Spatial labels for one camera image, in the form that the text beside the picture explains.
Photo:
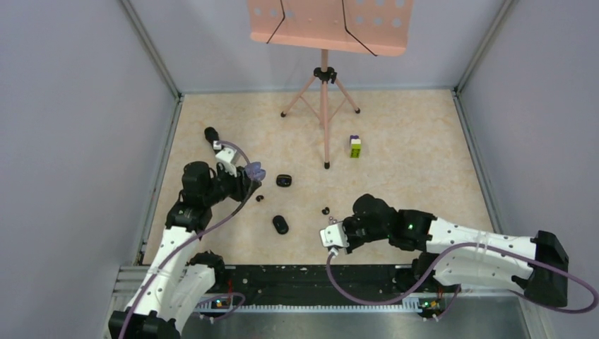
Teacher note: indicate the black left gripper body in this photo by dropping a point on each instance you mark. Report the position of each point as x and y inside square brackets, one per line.
[226, 185]

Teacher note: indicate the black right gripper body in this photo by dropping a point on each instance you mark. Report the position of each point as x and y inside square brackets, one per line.
[358, 232]

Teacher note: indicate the black earbud charging case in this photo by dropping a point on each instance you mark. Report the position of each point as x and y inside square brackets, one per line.
[283, 180]

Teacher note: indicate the grey blue oval case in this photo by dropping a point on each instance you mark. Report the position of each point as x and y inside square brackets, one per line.
[255, 172]

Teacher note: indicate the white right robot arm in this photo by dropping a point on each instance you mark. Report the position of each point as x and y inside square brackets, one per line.
[459, 255]

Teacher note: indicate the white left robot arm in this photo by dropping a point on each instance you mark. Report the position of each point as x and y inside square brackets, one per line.
[178, 277]

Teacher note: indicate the purple white green toy block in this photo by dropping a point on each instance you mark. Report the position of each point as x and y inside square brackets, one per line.
[355, 146]

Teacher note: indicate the pink music stand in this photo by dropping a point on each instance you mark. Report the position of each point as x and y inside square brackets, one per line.
[377, 28]

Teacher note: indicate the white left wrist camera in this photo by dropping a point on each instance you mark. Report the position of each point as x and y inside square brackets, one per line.
[227, 156]

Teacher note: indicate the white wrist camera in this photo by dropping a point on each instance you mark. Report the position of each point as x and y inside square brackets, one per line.
[227, 156]
[334, 238]

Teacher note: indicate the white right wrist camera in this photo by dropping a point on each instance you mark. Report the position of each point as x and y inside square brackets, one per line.
[334, 238]

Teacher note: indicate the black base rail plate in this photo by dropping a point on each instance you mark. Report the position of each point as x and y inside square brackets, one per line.
[292, 285]

